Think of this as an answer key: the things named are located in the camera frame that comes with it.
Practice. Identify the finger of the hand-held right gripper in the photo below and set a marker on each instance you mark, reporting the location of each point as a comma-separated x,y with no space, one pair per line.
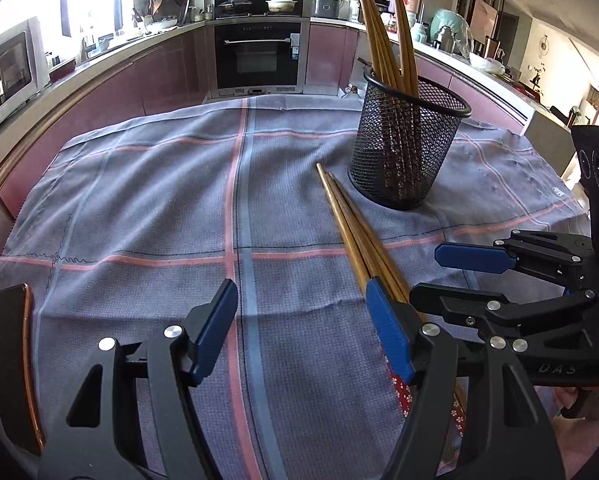
444,302
474,257

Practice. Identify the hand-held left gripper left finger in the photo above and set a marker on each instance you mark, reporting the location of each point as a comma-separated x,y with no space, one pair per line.
212,330

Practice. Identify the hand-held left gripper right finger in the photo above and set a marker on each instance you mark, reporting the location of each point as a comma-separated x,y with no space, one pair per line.
387,325

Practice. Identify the brown floral-end chopstick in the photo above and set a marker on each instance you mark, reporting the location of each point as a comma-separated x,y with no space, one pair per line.
385,266
344,230
364,240

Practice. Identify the black mesh pen holder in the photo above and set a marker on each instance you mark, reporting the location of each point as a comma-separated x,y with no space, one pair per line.
404,160

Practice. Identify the bundle of wooden chopsticks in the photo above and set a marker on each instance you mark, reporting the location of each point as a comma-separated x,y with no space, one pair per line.
379,45

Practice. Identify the person's right hand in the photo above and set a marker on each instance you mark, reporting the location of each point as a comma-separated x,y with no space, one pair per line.
565,399

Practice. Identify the blue checked tablecloth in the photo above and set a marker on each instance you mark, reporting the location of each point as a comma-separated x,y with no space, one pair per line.
154,220

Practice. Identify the white bowl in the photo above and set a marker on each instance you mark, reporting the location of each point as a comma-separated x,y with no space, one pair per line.
487,64

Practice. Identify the steel thermos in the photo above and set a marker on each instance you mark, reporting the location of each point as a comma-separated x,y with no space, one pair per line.
447,40

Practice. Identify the pale green canister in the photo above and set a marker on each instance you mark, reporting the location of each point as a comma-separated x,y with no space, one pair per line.
418,32

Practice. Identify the green fan in plastic cover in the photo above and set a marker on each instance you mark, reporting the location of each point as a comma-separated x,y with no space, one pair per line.
452,22

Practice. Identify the pink base cabinets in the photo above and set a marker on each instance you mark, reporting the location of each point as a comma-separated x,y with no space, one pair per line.
129,90
329,55

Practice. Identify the pink kettle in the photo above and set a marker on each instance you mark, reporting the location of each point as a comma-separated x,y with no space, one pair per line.
415,2

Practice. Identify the integrated stove with oven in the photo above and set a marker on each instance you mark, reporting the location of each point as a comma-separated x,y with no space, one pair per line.
257,60

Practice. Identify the silver rice cooker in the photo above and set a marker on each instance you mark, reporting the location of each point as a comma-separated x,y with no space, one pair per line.
327,6

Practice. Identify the dark red bowl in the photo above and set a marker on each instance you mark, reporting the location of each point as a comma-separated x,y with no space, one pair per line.
62,67

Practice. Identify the white basin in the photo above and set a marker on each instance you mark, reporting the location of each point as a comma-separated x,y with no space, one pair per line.
162,23

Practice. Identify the white casserole pot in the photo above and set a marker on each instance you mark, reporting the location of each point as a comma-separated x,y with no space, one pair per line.
281,5

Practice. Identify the black pot with glass lid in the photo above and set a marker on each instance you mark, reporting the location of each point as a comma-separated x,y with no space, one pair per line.
234,5

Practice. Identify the white microwave oven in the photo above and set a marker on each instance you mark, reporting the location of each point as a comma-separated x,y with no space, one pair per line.
9,70

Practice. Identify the wall clock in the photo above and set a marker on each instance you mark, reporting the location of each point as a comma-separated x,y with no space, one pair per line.
543,46

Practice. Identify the pink wall artwork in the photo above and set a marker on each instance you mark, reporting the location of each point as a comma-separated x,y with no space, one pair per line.
484,17

